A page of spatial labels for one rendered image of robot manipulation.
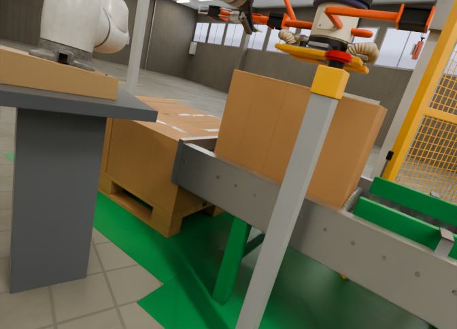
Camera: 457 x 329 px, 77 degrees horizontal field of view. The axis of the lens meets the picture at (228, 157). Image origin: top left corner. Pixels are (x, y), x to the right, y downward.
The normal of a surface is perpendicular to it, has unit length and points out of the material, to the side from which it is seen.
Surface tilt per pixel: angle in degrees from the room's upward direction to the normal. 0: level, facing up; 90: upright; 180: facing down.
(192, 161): 90
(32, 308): 0
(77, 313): 0
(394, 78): 90
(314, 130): 90
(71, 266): 90
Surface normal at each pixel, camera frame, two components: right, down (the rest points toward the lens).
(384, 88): -0.79, -0.03
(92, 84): 0.57, 0.36
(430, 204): -0.54, 0.11
